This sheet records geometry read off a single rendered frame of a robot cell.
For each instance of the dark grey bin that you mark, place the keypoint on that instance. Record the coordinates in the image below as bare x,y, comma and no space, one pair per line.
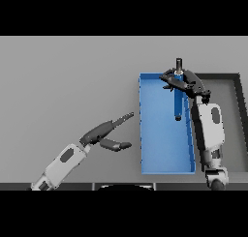
232,124

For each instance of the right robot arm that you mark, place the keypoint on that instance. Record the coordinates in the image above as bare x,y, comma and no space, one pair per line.
211,128

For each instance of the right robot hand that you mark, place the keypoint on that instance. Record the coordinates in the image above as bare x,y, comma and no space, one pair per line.
185,82

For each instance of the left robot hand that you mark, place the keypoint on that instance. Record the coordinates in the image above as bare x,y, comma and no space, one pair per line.
100,134

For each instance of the blue pipe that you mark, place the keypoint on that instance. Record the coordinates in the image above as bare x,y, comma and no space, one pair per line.
178,100

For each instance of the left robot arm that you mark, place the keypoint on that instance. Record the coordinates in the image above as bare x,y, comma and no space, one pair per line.
63,162

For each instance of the blue bin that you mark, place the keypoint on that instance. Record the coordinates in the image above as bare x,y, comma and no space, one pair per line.
164,131

